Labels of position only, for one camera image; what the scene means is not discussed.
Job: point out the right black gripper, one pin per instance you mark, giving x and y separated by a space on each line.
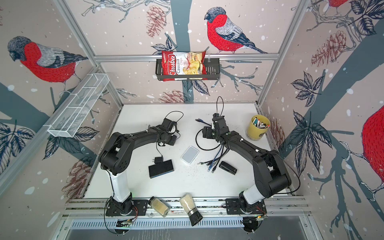
206 131

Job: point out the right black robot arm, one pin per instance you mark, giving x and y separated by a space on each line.
270 173

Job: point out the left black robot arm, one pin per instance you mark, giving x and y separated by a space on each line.
116 157

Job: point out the black stapler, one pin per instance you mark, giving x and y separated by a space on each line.
228 168

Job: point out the yellow cup with pens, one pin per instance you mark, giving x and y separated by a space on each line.
257 127

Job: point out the glass spice jar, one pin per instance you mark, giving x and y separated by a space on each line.
160 207

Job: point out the red cassava chips bag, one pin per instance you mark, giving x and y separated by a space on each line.
176 64

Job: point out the black network switch box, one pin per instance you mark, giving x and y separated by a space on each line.
162 168

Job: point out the black wall basket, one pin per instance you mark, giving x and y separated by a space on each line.
212 68

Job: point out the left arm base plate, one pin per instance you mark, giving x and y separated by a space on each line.
135 207

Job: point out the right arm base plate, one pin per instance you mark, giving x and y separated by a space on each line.
241 207

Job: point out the white wire mesh shelf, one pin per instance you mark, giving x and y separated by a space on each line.
71 118

